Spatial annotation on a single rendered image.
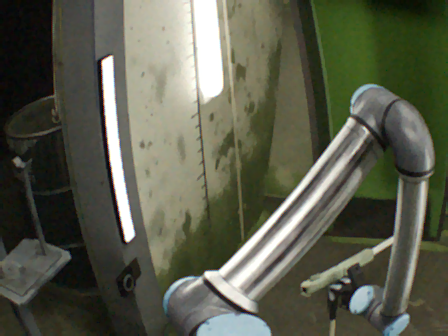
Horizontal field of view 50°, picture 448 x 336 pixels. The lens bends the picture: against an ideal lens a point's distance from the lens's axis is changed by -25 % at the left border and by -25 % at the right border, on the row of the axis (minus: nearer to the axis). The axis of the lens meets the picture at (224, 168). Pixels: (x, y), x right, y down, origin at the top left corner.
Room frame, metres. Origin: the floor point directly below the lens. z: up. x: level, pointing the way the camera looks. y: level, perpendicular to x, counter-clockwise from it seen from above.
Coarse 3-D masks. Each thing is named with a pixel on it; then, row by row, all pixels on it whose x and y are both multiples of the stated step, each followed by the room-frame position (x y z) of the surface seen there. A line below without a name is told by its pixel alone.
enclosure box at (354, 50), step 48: (336, 0) 1.97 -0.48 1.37; (384, 0) 1.88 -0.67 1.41; (432, 0) 1.78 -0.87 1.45; (336, 48) 2.03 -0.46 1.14; (384, 48) 1.94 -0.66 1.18; (432, 48) 1.83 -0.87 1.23; (336, 96) 2.08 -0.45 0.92; (432, 96) 1.88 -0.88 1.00; (384, 192) 2.01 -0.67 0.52; (432, 192) 1.93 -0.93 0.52; (432, 240) 1.64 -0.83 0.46
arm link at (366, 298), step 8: (360, 288) 1.16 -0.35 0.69; (368, 288) 1.14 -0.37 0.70; (376, 288) 1.16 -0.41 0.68; (352, 296) 1.17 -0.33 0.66; (360, 296) 1.14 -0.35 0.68; (368, 296) 1.11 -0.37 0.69; (376, 296) 1.11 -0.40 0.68; (352, 304) 1.14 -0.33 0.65; (360, 304) 1.11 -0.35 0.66; (368, 304) 1.09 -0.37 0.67; (376, 304) 1.08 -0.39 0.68; (352, 312) 1.12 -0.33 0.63; (360, 312) 1.09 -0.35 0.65; (368, 312) 1.08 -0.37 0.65
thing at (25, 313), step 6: (0, 240) 1.28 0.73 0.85; (0, 246) 1.27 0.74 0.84; (0, 252) 1.26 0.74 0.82; (0, 258) 1.25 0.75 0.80; (12, 306) 1.25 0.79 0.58; (18, 306) 1.24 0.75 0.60; (24, 306) 1.27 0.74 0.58; (18, 312) 1.24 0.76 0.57; (24, 312) 1.25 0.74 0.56; (18, 318) 1.25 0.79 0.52; (24, 318) 1.24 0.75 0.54; (30, 318) 1.27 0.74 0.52; (24, 324) 1.23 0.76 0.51; (30, 324) 1.25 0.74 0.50; (24, 330) 1.25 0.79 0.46; (30, 330) 1.24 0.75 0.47; (36, 330) 1.27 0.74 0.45
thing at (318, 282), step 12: (360, 252) 1.53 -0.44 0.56; (372, 252) 1.52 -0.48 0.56; (348, 264) 1.46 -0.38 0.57; (360, 264) 1.48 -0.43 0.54; (312, 276) 1.41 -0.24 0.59; (324, 276) 1.42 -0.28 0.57; (336, 276) 1.43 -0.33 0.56; (312, 288) 1.38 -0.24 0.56; (324, 288) 1.40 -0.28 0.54; (336, 300) 1.41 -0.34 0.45; (336, 312) 1.40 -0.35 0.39
